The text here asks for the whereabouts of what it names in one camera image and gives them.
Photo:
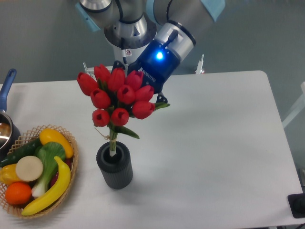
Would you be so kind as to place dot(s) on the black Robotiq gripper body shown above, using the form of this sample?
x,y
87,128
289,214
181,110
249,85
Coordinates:
x,y
157,63

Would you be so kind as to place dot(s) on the red tulip bouquet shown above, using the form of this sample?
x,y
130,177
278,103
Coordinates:
x,y
118,97

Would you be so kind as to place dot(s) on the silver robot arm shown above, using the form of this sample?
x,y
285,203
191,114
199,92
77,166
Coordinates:
x,y
151,36

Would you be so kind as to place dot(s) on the dark grey ribbed vase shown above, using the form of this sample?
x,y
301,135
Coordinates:
x,y
116,170

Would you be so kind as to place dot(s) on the yellow squash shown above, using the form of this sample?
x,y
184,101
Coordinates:
x,y
50,135

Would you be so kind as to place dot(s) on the red fruit in basket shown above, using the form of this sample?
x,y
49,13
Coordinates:
x,y
55,177

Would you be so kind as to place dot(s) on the green bok choy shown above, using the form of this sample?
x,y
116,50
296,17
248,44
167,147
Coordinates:
x,y
50,167

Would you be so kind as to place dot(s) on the yellow banana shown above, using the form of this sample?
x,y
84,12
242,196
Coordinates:
x,y
54,193

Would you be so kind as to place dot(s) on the woven wicker basket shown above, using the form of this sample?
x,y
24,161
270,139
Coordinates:
x,y
27,137

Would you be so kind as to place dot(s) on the green cucumber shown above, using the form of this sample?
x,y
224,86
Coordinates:
x,y
27,149

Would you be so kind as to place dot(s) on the beige round mushroom slice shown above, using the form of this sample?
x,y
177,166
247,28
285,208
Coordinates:
x,y
29,168

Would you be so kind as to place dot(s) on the yellow bell pepper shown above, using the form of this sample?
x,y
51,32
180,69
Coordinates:
x,y
8,174

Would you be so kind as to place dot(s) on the orange fruit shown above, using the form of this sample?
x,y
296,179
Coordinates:
x,y
18,193

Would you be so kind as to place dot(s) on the black device at table edge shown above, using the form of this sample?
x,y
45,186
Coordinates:
x,y
297,205

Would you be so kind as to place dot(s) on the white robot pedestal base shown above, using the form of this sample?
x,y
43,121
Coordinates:
x,y
126,56

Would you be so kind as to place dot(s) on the white frame at right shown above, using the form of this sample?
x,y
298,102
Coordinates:
x,y
296,108

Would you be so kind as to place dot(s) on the blue handled saucepan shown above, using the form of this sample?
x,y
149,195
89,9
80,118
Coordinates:
x,y
9,133

